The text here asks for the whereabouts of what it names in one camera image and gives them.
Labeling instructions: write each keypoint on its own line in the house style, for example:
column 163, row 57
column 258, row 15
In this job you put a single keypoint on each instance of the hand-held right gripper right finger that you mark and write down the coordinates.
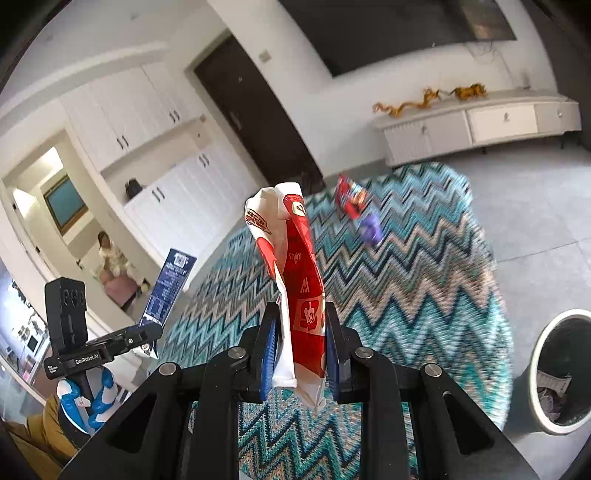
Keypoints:
column 333, row 364

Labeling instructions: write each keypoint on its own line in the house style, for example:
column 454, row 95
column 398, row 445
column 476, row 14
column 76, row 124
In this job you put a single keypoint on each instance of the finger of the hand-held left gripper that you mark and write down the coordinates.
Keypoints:
column 131, row 341

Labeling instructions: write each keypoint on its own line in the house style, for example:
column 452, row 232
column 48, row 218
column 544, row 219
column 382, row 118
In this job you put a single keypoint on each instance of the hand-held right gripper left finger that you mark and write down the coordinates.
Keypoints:
column 270, row 350

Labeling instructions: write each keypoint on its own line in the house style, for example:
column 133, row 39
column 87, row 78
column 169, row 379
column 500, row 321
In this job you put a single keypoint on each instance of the red and white wrapper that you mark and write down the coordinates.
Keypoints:
column 300, row 295

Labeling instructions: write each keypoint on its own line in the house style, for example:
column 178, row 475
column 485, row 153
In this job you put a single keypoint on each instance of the blue and white packet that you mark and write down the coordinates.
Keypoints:
column 168, row 281

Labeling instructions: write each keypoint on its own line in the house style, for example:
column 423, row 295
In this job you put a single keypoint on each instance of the grey trash bin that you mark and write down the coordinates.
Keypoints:
column 538, row 383

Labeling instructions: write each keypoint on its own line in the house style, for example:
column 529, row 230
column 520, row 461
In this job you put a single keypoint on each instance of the person's left forearm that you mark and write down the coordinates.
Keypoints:
column 41, row 438

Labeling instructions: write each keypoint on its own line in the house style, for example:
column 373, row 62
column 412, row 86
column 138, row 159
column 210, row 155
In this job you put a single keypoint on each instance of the person's left hand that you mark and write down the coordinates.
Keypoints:
column 74, row 406

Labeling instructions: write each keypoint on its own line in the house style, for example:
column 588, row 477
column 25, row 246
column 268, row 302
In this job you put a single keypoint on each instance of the pink stool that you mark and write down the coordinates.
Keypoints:
column 120, row 290

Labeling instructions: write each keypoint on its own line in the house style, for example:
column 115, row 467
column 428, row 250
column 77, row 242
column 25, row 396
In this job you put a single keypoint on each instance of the zigzag knitted blanket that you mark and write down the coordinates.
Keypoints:
column 415, row 300

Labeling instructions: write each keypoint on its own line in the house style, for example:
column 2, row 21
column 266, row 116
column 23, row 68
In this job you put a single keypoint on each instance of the teal framed window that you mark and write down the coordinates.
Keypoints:
column 64, row 203

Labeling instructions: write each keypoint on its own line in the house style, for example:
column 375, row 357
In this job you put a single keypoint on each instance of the black bag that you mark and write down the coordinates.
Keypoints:
column 134, row 189

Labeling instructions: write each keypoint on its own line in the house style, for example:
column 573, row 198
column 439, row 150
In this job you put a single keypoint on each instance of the purple wrapper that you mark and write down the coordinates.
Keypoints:
column 371, row 226

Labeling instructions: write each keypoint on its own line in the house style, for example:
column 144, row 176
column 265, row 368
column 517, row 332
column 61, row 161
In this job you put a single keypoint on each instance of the red snack wrapper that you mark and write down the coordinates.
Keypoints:
column 351, row 196

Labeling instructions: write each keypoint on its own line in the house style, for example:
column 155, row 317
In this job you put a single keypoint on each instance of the dark brown door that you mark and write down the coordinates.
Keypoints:
column 258, row 120

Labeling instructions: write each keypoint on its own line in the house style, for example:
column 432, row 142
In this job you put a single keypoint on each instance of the golden dragon figurine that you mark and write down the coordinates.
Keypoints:
column 406, row 106

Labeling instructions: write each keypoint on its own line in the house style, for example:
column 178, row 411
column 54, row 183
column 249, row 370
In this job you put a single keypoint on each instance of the white television cabinet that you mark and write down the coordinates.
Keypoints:
column 498, row 124

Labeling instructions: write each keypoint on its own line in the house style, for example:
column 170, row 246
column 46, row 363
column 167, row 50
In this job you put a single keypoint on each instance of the golden tiger figurine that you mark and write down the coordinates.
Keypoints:
column 468, row 91

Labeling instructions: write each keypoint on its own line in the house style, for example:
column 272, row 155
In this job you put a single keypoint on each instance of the white wall cabinet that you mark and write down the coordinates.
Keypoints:
column 194, row 184

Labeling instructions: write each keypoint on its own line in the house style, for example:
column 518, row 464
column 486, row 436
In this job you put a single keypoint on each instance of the grey light switch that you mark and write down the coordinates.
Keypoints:
column 265, row 56

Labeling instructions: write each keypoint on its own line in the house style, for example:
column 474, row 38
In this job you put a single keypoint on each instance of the black wall television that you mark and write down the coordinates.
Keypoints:
column 392, row 32

